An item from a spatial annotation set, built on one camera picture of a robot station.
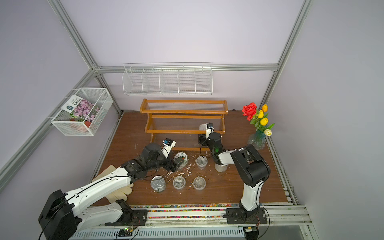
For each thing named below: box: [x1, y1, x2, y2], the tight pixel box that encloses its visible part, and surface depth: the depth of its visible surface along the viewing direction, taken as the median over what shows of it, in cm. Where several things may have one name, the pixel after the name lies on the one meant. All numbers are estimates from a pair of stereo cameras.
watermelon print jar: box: [198, 123, 207, 131], surface depth 95 cm
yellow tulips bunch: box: [250, 104, 275, 137], surface depth 78 cm
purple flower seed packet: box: [62, 95, 100, 122], surface depth 75 cm
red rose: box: [242, 102, 258, 121], surface depth 72 cm
